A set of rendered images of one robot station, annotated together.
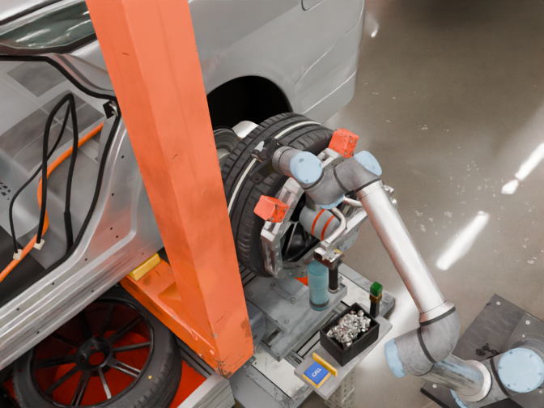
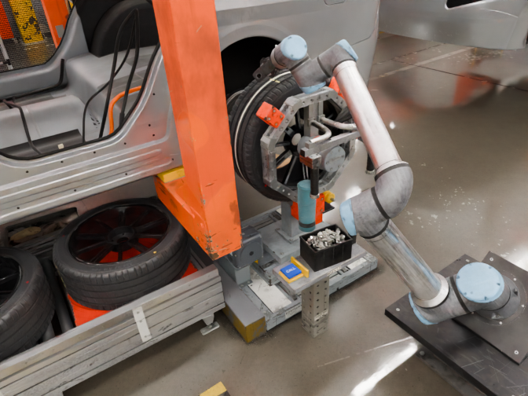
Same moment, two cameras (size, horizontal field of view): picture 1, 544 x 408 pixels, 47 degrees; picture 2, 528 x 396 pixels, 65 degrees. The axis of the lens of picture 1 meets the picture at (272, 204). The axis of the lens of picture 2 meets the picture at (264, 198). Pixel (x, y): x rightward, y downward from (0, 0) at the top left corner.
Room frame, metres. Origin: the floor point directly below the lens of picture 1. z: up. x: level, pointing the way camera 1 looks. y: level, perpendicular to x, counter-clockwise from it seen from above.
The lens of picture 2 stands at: (-0.21, -0.25, 1.76)
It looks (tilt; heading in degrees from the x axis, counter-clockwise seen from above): 33 degrees down; 10
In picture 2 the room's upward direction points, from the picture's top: 4 degrees counter-clockwise
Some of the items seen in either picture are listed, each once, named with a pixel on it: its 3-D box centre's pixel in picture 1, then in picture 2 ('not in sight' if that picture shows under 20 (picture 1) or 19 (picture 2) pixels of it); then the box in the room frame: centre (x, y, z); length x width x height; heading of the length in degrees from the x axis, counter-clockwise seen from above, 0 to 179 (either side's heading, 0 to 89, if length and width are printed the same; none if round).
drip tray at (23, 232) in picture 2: not in sight; (44, 232); (1.94, 1.77, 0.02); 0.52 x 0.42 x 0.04; 126
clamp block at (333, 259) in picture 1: (326, 256); (309, 158); (1.39, -0.18, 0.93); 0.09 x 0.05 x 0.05; 42
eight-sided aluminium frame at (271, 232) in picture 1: (315, 215); (311, 147); (1.66, -0.17, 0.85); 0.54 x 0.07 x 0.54; 132
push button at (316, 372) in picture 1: (316, 373); (291, 272); (1.18, -0.10, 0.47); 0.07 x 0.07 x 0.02; 42
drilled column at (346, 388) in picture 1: (339, 380); (314, 298); (1.27, -0.20, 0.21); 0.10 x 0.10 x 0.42; 42
